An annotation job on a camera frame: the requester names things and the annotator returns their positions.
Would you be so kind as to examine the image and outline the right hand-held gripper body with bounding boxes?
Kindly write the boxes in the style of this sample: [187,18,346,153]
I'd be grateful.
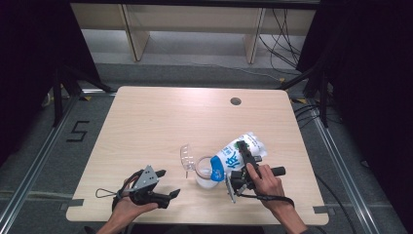
[225,155,286,205]

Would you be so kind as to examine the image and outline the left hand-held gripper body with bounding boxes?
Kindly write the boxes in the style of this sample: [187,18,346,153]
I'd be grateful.
[127,165,171,210]

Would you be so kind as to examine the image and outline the white and blue milk pouch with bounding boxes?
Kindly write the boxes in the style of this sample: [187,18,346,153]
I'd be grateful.
[209,131,269,183]

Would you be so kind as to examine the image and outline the clear hinged jar lid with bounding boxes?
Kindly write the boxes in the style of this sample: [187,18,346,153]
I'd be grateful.
[179,143,197,179]

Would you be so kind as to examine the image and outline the clear glass jar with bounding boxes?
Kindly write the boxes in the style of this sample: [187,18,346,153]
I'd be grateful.
[194,155,225,190]

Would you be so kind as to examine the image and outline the person's right hand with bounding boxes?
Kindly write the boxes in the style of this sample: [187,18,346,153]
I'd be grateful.
[245,162,287,211]

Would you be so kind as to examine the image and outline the person's left hand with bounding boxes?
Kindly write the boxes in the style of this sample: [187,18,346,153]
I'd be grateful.
[111,177,160,227]

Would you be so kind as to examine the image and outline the black metal stand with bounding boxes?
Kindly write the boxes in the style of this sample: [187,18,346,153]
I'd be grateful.
[51,64,115,128]
[277,61,331,129]

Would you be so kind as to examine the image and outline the beige wooden shelf unit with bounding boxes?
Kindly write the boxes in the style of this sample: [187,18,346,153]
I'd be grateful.
[70,3,318,65]

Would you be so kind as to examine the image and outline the black curtain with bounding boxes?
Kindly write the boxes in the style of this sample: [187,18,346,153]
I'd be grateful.
[0,0,102,168]
[296,0,413,234]

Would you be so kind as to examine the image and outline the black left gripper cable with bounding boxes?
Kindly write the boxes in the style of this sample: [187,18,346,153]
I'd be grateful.
[111,169,144,213]

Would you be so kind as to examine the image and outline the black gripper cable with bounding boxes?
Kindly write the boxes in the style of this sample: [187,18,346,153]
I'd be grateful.
[111,169,144,213]
[237,192,296,210]

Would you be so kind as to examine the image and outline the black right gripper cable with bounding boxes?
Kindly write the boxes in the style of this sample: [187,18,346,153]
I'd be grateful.
[237,192,296,210]

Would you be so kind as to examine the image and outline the thin wire loop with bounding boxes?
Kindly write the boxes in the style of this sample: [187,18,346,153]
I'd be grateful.
[94,187,120,199]

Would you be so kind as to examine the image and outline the black cables beside rail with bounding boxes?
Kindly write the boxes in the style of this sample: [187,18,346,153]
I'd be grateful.
[293,103,343,129]

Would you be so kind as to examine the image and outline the thin grey floor cable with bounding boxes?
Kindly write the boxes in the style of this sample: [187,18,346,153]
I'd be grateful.
[174,59,283,82]

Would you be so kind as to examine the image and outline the thin black floor cable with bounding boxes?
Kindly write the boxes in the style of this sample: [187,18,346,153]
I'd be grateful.
[315,175,358,234]

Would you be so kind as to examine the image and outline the aluminium floor rail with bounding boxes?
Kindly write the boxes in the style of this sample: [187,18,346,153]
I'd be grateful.
[310,106,382,234]
[0,93,82,234]

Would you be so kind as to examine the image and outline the bundle of black cables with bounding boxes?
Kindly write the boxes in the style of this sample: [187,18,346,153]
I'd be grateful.
[257,8,304,70]

